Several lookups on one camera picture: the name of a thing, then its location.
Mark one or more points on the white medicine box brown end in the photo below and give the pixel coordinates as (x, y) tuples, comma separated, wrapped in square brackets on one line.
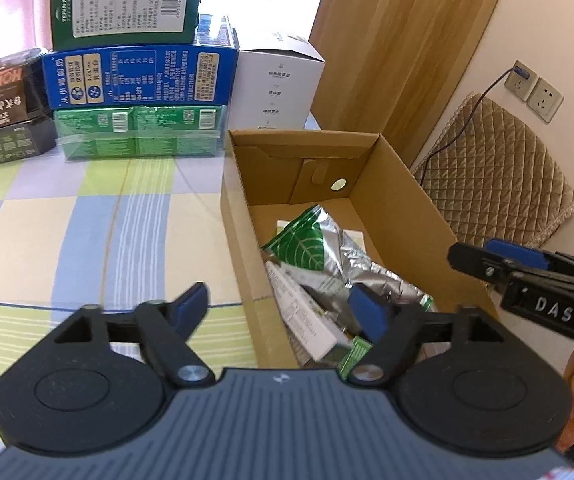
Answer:
[(319, 338)]

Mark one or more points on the wall power socket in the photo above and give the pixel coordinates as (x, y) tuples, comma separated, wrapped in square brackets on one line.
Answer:
[(521, 81)]

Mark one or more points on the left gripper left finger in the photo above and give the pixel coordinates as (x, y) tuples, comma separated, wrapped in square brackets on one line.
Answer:
[(164, 330)]

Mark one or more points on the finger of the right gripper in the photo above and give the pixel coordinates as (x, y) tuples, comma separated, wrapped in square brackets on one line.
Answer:
[(517, 254), (493, 269)]

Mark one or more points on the dark brown food container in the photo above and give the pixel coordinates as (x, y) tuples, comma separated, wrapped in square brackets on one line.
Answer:
[(26, 125)]

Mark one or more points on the dark green box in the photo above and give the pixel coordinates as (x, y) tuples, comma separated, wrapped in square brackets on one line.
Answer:
[(78, 24)]

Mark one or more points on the checkered tablecloth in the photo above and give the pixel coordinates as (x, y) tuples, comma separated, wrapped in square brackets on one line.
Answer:
[(115, 232)]

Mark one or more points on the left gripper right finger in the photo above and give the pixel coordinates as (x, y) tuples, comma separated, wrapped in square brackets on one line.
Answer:
[(394, 332)]

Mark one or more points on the green carton pack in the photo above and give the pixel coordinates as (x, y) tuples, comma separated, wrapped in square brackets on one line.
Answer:
[(140, 131)]

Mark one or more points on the silver green foil tea bag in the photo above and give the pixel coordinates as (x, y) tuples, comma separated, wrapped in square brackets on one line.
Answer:
[(321, 256)]

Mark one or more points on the brown cardboard box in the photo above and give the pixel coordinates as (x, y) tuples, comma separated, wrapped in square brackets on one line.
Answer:
[(272, 175)]

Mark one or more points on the brown quilted chair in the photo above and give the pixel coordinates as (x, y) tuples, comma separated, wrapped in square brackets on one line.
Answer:
[(495, 178)]

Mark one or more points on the white cardboard box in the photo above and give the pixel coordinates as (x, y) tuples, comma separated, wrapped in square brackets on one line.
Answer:
[(275, 81)]

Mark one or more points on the green white medicine box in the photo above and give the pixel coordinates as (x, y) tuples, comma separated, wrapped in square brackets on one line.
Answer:
[(358, 350)]

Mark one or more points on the blue milk carton box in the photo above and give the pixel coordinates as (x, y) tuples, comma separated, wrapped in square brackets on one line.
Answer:
[(201, 73)]

